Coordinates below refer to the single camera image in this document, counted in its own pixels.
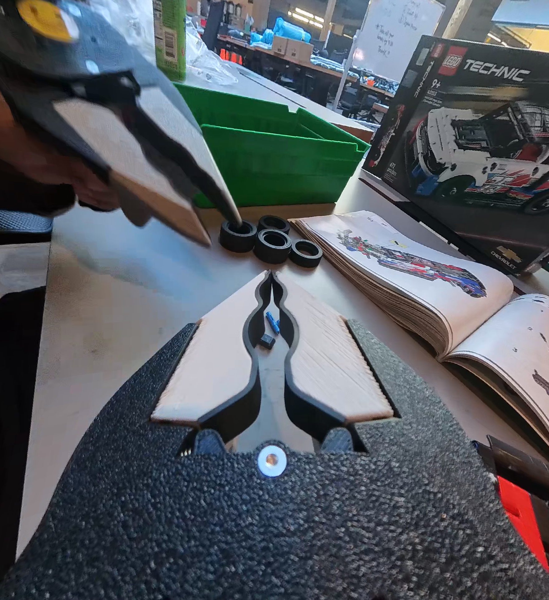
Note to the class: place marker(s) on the cardboard box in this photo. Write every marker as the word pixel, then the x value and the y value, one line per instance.
pixel 293 49

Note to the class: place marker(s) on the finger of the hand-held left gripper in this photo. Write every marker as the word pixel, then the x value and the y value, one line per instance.
pixel 180 126
pixel 115 140

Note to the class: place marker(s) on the person's left hand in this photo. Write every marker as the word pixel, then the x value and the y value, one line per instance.
pixel 30 154

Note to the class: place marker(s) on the black toy wheel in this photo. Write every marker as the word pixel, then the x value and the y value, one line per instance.
pixel 305 260
pixel 230 241
pixel 272 253
pixel 279 221

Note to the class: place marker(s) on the black office chair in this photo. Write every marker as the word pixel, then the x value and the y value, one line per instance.
pixel 12 220

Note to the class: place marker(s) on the green plastic bin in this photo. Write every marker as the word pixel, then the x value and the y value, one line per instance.
pixel 274 159

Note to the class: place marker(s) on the race car set box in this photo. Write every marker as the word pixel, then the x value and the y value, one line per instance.
pixel 490 140

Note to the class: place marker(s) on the toy brick race car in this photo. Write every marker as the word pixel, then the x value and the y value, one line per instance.
pixel 527 506

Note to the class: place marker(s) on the whiteboard on stand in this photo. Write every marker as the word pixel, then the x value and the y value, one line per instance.
pixel 396 33

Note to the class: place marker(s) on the green drink can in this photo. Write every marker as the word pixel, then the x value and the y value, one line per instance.
pixel 171 42

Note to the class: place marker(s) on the black toy beam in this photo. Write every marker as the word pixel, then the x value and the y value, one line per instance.
pixel 267 342

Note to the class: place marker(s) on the grey desk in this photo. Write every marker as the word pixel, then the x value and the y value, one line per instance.
pixel 115 304

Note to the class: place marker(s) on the wood edged grey table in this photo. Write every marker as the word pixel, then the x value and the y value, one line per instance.
pixel 274 93

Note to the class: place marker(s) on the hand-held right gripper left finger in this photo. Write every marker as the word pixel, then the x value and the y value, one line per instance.
pixel 204 370

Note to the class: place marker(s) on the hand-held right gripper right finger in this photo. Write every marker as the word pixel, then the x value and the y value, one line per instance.
pixel 340 370

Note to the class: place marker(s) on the open instruction booklet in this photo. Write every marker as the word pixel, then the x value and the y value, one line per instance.
pixel 419 290

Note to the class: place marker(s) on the clear plastic bag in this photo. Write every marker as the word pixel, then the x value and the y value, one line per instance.
pixel 208 61

